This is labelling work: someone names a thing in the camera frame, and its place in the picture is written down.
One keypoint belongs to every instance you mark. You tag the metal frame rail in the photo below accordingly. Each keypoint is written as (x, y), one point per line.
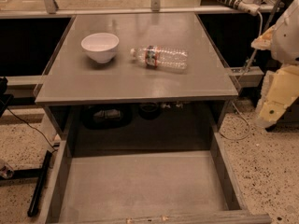
(242, 79)

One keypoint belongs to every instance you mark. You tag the black bar on floor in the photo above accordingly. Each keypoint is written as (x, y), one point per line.
(33, 208)

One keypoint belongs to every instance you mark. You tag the white ceramic bowl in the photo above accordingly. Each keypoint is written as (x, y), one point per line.
(100, 47)

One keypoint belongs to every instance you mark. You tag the open grey top drawer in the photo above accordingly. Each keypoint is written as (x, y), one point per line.
(123, 178)

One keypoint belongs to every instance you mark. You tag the grey cabinet with top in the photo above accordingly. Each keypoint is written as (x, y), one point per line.
(136, 83)

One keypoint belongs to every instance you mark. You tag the white power strip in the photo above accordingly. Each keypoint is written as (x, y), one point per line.
(247, 6)

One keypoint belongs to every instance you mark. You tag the clear plastic water bottle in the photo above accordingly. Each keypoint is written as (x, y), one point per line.
(161, 57)

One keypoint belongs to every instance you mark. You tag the dark round object under cabinet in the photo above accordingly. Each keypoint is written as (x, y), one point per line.
(149, 111)

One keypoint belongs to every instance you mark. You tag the black device at left edge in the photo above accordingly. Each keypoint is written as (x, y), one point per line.
(5, 99)

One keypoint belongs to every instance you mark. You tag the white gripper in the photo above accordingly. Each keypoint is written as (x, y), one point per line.
(287, 41)

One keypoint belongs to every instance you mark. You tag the black object under cabinet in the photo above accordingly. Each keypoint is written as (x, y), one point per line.
(100, 117)

